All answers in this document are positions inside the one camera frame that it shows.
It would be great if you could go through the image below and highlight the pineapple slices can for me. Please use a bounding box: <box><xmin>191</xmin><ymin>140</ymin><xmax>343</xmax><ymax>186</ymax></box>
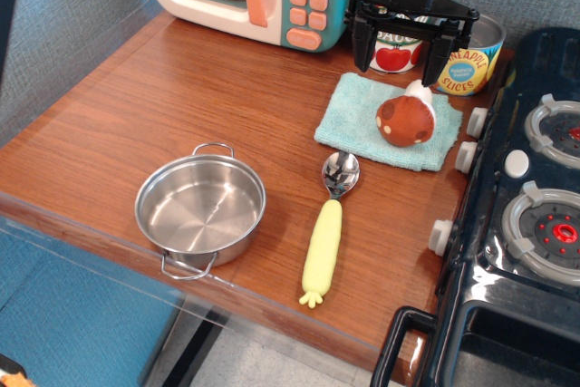
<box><xmin>436</xmin><ymin>15</ymin><xmax>506</xmax><ymax>96</ymax></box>

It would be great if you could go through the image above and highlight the spoon with yellow handle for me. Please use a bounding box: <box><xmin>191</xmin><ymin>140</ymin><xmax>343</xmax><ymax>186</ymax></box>
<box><xmin>299</xmin><ymin>150</ymin><xmax>360</xmax><ymax>309</ymax></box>

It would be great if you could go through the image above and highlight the brown toy mushroom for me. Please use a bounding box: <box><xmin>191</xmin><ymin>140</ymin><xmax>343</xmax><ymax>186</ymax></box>
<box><xmin>375</xmin><ymin>80</ymin><xmax>436</xmax><ymax>148</ymax></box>

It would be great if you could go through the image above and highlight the dark blue toy stove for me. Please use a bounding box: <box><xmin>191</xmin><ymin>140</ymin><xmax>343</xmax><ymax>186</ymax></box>
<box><xmin>372</xmin><ymin>27</ymin><xmax>579</xmax><ymax>386</ymax></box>

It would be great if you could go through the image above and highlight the stainless steel pot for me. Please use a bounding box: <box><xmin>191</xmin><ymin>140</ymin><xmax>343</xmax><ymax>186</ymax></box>
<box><xmin>134</xmin><ymin>142</ymin><xmax>266</xmax><ymax>281</ymax></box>

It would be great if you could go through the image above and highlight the light blue cloth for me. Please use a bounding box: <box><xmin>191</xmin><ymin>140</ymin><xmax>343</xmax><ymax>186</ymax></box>
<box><xmin>314</xmin><ymin>73</ymin><xmax>462</xmax><ymax>171</ymax></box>

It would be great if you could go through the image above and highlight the white stove knob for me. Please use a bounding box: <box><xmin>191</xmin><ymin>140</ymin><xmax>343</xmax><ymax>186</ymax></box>
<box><xmin>428</xmin><ymin>219</ymin><xmax>453</xmax><ymax>256</ymax></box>
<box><xmin>466</xmin><ymin>107</ymin><xmax>488</xmax><ymax>139</ymax></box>
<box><xmin>455</xmin><ymin>141</ymin><xmax>478</xmax><ymax>174</ymax></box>

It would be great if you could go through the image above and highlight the tomato sauce can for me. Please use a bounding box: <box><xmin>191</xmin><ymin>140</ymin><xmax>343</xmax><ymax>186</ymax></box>
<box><xmin>370</xmin><ymin>31</ymin><xmax>423</xmax><ymax>73</ymax></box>

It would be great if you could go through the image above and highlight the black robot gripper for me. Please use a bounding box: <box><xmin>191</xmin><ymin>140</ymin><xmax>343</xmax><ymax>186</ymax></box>
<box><xmin>344</xmin><ymin>0</ymin><xmax>479</xmax><ymax>87</ymax></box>

